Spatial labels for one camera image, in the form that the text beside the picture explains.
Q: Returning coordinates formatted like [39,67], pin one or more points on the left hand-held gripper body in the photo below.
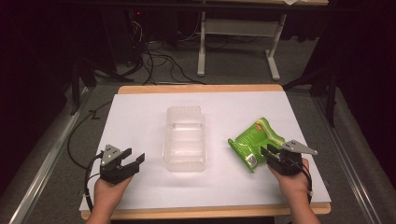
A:
[112,169]

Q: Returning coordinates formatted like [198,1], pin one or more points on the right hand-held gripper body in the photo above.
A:
[288,160]

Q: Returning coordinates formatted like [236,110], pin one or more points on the green snack bag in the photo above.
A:
[252,140]

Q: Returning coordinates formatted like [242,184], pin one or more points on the clear plastic container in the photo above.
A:
[185,140]

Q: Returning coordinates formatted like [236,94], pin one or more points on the person's left hand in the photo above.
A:
[109,193]

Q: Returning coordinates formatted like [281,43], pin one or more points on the person's right hand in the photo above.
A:
[294,183]

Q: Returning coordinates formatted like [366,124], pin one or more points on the white table mat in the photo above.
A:
[199,189]

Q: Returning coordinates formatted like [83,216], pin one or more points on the black stand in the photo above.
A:
[331,93]
[75,87]

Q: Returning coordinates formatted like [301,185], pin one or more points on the wooden table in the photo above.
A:
[199,88]

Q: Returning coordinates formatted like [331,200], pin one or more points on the dark computer tower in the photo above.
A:
[124,34]

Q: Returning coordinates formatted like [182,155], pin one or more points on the metal floor rail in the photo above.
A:
[46,158]
[345,165]

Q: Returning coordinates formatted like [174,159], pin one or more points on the white metal desk frame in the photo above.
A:
[201,46]

